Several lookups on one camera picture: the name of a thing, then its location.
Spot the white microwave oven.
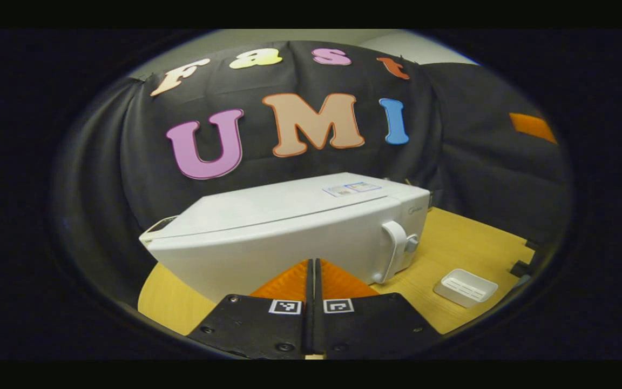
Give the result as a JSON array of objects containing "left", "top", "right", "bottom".
[{"left": 138, "top": 172, "right": 431, "bottom": 303}]

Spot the black backdrop cloth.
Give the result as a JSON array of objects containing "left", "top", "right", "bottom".
[{"left": 55, "top": 41, "right": 571, "bottom": 308}]

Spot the orange flat object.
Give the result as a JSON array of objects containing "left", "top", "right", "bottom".
[{"left": 509, "top": 112, "right": 558, "bottom": 145}]

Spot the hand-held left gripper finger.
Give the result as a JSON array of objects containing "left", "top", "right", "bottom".
[
  {"left": 186, "top": 258, "right": 314, "bottom": 360},
  {"left": 314, "top": 258, "right": 442, "bottom": 360}
]

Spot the white ribbed tray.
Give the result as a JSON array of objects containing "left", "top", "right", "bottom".
[{"left": 433, "top": 268, "right": 499, "bottom": 308}]

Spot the white toaster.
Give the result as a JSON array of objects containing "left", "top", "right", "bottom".
[{"left": 139, "top": 215, "right": 179, "bottom": 241}]

